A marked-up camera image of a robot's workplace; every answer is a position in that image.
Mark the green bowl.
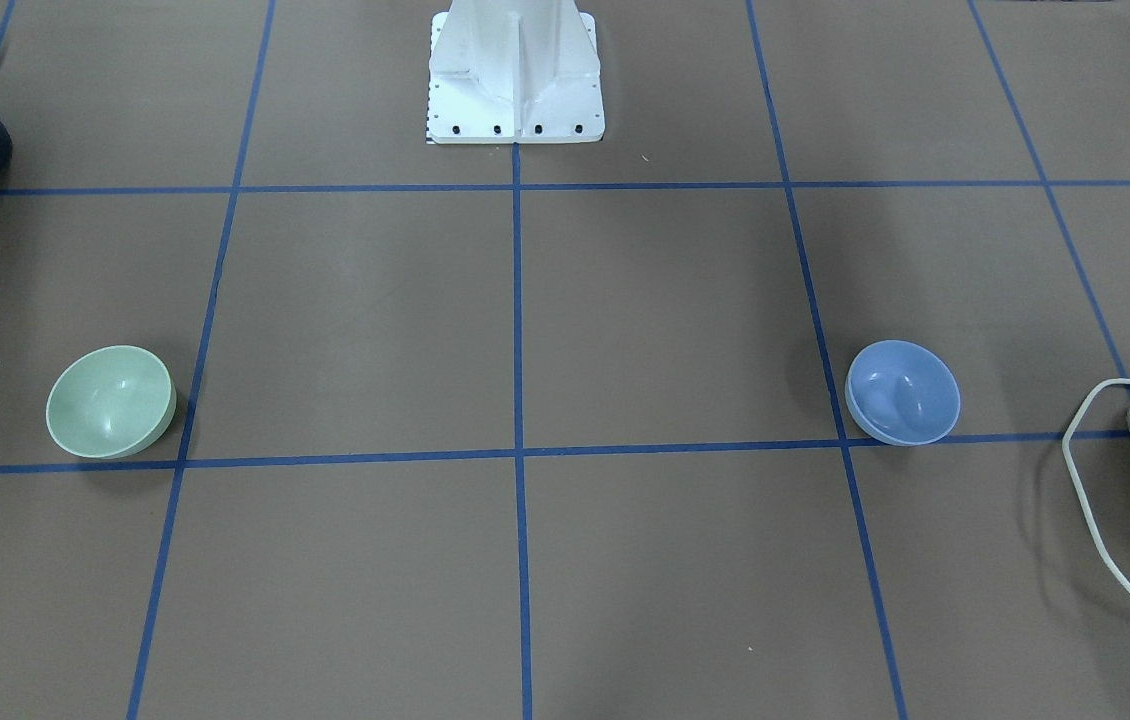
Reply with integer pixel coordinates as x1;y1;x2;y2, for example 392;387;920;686
44;345;177;460

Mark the blue bowl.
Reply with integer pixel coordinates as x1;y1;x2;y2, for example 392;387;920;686
844;340;962;446

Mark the white camera pedestal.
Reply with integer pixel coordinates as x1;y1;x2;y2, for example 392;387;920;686
425;1;606;145

